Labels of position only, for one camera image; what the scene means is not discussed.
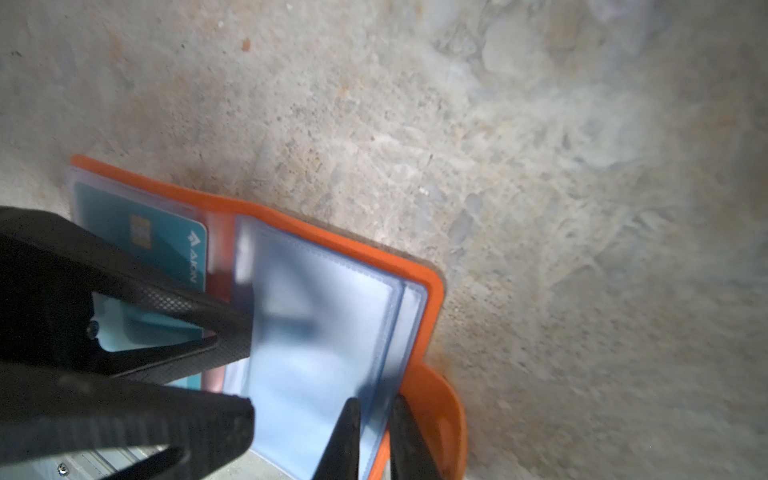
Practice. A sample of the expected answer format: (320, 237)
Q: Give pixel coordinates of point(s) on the orange card holder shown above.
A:
(333, 319)

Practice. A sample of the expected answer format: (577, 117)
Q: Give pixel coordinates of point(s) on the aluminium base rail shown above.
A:
(100, 464)

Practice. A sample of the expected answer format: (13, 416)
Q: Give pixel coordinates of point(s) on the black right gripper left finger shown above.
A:
(340, 460)

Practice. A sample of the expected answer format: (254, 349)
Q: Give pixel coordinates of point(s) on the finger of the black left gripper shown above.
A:
(62, 287)
(46, 412)

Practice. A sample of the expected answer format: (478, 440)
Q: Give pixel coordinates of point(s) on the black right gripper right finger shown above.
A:
(410, 456)

